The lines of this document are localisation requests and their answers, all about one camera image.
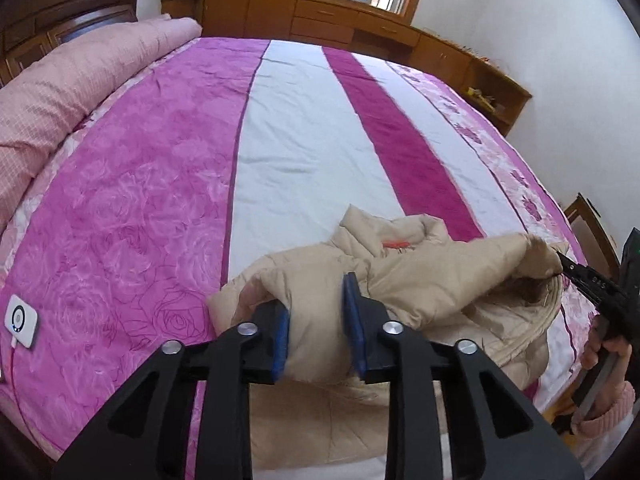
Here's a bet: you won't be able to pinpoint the person's right hand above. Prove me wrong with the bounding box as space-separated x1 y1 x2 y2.
581 312 635 378

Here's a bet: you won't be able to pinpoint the white blanket controller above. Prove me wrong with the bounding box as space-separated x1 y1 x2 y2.
4 294 40 348

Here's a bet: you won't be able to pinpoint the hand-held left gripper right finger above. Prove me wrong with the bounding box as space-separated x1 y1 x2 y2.
341 272 586 480

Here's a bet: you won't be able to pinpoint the wooden chair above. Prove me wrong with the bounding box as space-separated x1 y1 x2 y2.
562 192 622 281

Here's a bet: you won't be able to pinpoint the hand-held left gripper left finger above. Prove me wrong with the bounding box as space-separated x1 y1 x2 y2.
52 300 291 480

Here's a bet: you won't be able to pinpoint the pink rolled quilt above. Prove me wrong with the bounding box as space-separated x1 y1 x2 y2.
0 16 202 231

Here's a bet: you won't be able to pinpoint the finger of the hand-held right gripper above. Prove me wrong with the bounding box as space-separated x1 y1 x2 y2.
552 250 623 307

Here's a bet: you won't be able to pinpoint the pink striped floral bedspread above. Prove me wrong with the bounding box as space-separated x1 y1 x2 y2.
0 36 591 480

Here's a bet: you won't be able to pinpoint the wooden wall cabinet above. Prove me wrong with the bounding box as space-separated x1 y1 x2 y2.
161 0 533 136

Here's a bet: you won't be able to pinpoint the person's right forearm pink sleeve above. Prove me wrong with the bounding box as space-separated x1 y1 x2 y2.
570 381 637 443

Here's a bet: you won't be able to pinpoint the dark wooden headboard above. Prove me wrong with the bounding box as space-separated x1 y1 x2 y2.
0 0 143 86

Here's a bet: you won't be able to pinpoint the small items on cabinet shelf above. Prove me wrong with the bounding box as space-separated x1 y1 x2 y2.
467 86 505 112

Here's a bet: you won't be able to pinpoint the beige puffer jacket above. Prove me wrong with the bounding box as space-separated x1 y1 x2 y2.
206 204 571 471

